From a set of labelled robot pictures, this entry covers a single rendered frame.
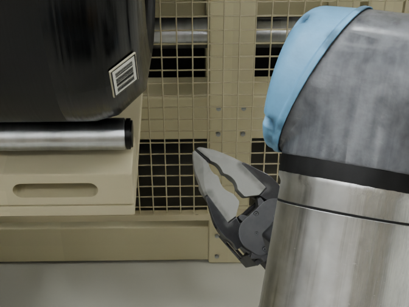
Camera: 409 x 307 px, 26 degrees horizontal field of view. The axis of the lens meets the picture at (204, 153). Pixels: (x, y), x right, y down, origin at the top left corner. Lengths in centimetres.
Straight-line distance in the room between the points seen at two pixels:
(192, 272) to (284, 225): 164
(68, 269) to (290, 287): 170
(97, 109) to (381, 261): 57
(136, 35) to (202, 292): 129
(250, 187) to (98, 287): 126
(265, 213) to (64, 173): 33
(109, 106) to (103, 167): 16
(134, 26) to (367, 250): 49
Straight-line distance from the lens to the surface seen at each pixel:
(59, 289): 228
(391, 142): 63
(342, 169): 62
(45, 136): 124
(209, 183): 103
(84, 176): 124
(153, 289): 225
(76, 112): 112
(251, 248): 103
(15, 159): 128
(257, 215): 104
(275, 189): 105
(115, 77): 105
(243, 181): 104
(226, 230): 103
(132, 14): 101
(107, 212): 128
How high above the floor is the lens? 165
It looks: 39 degrees down
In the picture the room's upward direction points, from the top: straight up
